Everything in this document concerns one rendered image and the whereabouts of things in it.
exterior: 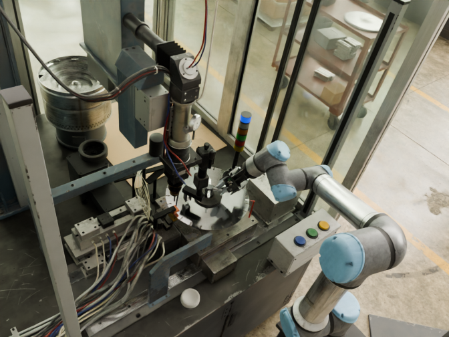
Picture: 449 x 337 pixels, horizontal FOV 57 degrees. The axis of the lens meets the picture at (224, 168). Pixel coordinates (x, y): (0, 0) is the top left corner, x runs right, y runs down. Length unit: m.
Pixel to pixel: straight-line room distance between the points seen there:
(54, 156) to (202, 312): 1.01
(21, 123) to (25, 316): 1.00
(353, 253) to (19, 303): 1.13
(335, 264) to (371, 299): 1.71
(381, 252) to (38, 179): 0.78
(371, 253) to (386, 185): 2.44
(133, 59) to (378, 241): 0.82
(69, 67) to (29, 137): 1.35
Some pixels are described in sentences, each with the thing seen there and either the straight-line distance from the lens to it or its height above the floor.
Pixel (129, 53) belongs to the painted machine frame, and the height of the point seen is 1.52.
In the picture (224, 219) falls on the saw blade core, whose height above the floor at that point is 0.95.
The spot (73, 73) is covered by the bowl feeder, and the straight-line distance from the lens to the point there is 2.07.
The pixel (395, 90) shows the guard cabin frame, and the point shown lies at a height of 1.50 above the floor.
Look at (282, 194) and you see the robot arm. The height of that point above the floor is 1.22.
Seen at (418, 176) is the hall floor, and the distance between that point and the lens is 3.75.
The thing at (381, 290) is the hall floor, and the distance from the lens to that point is 2.84.
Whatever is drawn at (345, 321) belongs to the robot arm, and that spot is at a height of 0.96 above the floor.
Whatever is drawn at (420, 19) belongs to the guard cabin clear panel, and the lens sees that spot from 1.40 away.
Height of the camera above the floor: 2.17
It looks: 44 degrees down
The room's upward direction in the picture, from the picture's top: 12 degrees clockwise
